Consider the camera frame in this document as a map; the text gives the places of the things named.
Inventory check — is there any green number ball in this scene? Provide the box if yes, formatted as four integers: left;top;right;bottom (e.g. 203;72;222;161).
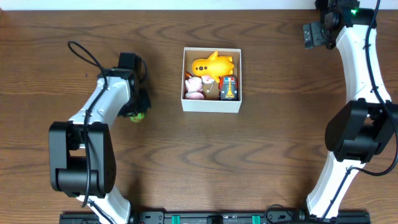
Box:
129;113;145;123

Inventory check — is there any orange duck toy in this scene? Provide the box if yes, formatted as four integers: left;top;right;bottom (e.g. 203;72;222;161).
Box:
192;50;234;83

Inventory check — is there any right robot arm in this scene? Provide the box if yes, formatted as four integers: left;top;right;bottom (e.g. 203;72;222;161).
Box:
303;0;397;223

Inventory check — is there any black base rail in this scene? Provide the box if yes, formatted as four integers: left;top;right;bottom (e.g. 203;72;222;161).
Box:
58;210;371;224

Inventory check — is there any pink pig toy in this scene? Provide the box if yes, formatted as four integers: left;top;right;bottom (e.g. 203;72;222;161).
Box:
184;72;205;100

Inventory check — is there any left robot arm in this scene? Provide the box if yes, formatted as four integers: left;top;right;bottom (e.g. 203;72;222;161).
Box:
49;53;151;223

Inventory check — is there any white cardboard box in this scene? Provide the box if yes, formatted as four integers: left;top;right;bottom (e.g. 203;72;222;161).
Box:
180;47;243;113

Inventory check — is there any red toy fire truck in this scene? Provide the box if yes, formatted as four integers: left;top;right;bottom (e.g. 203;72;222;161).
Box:
219;76;238;101

